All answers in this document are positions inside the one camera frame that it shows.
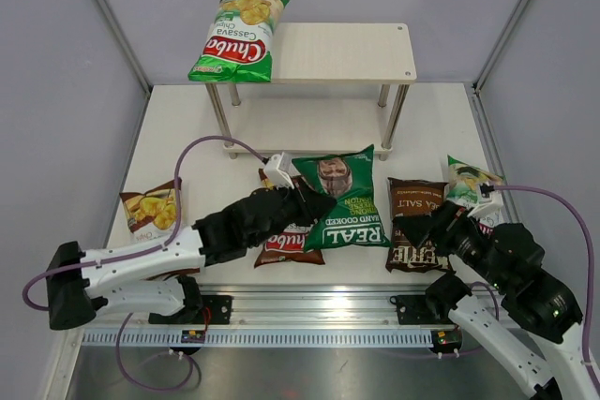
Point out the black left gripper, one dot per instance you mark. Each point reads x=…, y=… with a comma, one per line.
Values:
x=312, y=205

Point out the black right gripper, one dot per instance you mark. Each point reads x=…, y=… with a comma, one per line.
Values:
x=449, y=219

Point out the green REAL chips bag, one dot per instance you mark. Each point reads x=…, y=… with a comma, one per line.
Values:
x=355, y=220

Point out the green Chuba cassava chips bag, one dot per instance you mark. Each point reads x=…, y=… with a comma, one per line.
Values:
x=238, y=48

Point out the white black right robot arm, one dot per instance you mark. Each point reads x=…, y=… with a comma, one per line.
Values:
x=510, y=260

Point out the two-tier beige wooden shelf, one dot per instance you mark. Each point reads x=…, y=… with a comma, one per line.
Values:
x=336, y=88

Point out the brown Kettle sea salt bag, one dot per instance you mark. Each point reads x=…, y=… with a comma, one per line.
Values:
x=411, y=203

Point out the brown Chuba barbeque bag centre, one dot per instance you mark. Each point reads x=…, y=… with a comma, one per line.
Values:
x=289, y=246

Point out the brown chuba barbeque bag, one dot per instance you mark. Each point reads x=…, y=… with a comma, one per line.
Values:
x=289, y=246
x=152, y=214

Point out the brown Chuba barbeque bag left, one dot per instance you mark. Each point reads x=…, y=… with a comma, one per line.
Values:
x=152, y=214

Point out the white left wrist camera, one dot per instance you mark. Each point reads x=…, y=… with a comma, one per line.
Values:
x=276, y=170

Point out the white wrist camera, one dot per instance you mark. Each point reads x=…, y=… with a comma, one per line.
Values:
x=276, y=170
x=489, y=201

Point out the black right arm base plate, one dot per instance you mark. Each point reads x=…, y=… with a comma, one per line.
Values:
x=412, y=309

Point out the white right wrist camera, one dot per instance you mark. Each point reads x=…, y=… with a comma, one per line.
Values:
x=489, y=201

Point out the aluminium mounting rail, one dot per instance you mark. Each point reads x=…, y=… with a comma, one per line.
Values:
x=344, y=292

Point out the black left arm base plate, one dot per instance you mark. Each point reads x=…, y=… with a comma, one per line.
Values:
x=217, y=309

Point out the white slotted cable duct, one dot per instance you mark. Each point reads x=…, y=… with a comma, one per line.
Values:
x=290, y=338

